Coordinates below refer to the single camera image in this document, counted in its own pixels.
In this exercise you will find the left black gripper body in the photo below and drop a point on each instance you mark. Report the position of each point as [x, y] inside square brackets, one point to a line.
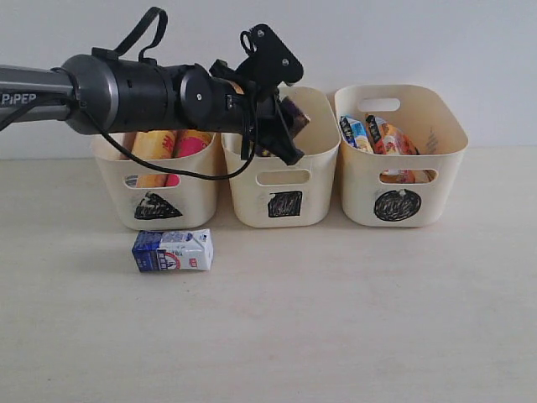
[242, 105]

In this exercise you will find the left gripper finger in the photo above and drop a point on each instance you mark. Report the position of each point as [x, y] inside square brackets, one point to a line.
[285, 144]

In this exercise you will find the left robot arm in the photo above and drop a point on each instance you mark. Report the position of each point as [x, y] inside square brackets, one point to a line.
[93, 93]

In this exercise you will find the middle cream plastic bin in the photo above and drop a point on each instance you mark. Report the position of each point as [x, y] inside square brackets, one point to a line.
[271, 194]

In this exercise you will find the blue white milk carton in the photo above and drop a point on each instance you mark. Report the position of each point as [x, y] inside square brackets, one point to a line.
[158, 251]

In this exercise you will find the purple small box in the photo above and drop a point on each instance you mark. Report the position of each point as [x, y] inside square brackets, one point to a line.
[295, 117]

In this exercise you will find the orange snack bag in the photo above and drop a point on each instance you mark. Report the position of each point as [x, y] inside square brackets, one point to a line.
[387, 139]

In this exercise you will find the yellow chips can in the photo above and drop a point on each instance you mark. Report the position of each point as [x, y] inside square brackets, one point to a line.
[153, 145]

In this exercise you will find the right cream plastic bin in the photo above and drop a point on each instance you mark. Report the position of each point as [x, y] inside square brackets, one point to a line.
[441, 141]

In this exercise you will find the left cream plastic bin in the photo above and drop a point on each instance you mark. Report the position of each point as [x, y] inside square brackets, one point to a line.
[184, 202]

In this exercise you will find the pink chips can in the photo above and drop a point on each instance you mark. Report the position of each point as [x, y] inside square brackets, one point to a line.
[187, 142]

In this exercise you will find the blue snack bag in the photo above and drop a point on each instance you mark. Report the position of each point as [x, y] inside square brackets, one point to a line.
[355, 134]

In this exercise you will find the cream plastic bin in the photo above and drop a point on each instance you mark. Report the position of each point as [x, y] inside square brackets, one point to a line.
[441, 141]
[271, 194]
[184, 202]

